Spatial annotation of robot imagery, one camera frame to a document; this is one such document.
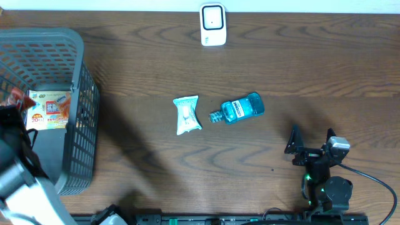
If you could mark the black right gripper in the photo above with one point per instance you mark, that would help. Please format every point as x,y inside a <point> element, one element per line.
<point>307,154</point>

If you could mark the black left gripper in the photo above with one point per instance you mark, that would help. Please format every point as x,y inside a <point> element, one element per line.
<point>7,109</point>

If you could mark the orange chocolate bar wrapper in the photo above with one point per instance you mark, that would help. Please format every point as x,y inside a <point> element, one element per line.
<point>19,99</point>

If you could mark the cream wet wipes pack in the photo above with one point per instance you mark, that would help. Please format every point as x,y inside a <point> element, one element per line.
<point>51,110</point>

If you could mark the mint green small packet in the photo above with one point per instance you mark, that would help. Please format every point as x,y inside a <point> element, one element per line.
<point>186,114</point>

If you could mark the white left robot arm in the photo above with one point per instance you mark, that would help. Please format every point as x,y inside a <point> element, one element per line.
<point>27,194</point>

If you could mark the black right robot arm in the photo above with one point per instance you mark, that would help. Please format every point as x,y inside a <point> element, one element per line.
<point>325,193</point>

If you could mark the white barcode scanner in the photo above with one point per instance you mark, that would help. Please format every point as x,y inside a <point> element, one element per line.
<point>213,24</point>

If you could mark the blue mouthwash bottle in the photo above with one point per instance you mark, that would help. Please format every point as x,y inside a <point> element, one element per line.
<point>233,111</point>

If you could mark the grey plastic basket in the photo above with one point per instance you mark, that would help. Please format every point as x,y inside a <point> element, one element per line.
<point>39,60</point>

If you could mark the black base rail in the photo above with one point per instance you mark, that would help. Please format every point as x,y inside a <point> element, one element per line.
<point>116,215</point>

